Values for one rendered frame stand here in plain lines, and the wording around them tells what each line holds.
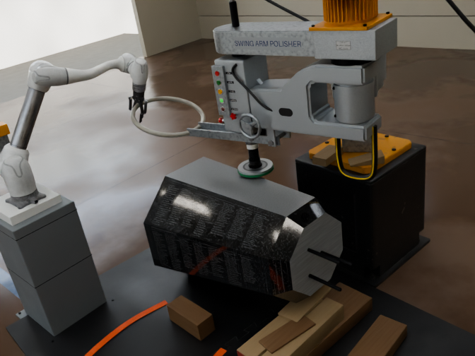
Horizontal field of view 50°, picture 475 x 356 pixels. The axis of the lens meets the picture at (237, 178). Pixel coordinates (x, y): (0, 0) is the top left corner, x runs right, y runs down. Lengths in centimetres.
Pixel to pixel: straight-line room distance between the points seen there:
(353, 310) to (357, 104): 122
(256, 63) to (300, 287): 121
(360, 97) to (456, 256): 161
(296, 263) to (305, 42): 109
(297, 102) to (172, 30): 895
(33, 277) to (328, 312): 172
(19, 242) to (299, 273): 159
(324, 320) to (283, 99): 119
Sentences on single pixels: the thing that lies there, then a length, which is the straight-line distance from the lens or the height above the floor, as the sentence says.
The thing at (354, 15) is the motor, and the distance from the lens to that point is 236.
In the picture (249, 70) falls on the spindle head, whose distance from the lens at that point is 275.
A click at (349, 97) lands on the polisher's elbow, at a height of 136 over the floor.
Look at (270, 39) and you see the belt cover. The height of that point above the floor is 163.
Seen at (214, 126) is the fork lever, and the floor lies 105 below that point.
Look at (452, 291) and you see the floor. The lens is 341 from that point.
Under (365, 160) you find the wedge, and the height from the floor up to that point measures 81.
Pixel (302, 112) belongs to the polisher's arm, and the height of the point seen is 127.
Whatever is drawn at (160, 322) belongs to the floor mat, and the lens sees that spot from 333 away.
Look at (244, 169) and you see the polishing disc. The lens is 303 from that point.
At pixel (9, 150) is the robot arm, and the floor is 114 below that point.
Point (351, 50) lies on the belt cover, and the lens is 235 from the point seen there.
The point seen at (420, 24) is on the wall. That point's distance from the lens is 886.
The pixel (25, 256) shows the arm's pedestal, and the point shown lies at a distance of 321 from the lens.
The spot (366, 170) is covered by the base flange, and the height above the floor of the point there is 76.
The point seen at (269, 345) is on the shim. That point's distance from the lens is 274.
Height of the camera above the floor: 214
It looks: 26 degrees down
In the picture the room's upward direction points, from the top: 9 degrees counter-clockwise
